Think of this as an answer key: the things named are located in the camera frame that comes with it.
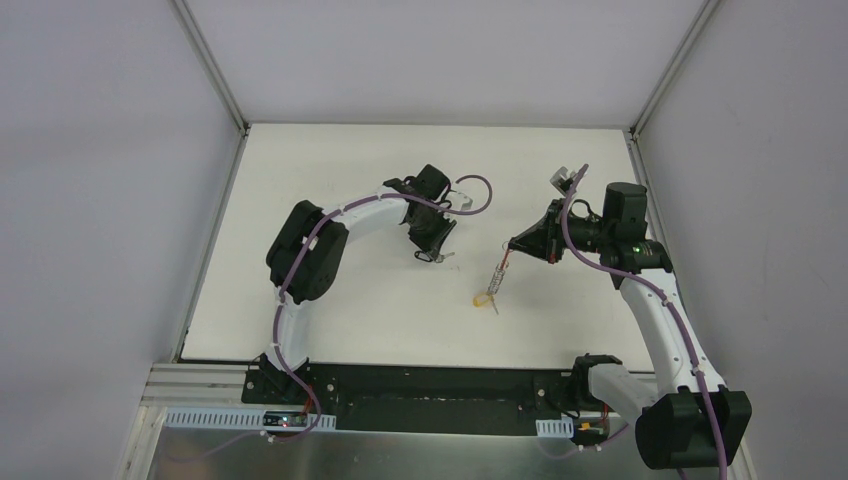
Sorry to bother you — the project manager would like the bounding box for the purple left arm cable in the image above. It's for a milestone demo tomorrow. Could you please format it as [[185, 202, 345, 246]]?
[[165, 174, 494, 458]]

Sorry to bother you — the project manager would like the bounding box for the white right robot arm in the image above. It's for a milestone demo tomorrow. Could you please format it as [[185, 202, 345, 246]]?
[[507, 180, 752, 479]]

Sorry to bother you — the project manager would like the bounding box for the red-handled metal key holder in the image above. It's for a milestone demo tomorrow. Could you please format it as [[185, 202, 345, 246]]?
[[486, 242, 511, 297]]

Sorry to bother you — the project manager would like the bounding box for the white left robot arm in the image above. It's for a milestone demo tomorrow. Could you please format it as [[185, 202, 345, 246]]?
[[256, 164, 456, 405]]

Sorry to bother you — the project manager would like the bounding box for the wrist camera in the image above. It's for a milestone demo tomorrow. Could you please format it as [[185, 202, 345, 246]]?
[[549, 167, 578, 197], [444, 190, 474, 211]]

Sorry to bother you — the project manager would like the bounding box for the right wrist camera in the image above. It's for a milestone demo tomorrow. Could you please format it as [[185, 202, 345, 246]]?
[[549, 167, 578, 197]]

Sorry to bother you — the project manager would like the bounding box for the yellow key tag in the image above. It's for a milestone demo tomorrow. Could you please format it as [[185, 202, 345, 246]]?
[[472, 293, 493, 308]]

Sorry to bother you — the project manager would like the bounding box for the aluminium frame rail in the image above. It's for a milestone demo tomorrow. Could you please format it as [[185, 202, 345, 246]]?
[[141, 363, 247, 407]]

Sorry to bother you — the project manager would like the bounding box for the white cable duct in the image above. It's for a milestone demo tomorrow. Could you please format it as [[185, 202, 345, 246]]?
[[163, 407, 336, 433]]

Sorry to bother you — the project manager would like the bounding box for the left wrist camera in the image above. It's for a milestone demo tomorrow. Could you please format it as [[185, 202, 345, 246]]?
[[444, 190, 474, 211]]

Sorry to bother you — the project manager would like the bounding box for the black key tag with key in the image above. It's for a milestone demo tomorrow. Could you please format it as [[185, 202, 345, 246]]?
[[414, 250, 455, 264]]

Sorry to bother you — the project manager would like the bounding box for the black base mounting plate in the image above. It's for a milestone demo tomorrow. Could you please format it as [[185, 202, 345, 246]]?
[[241, 356, 616, 445]]

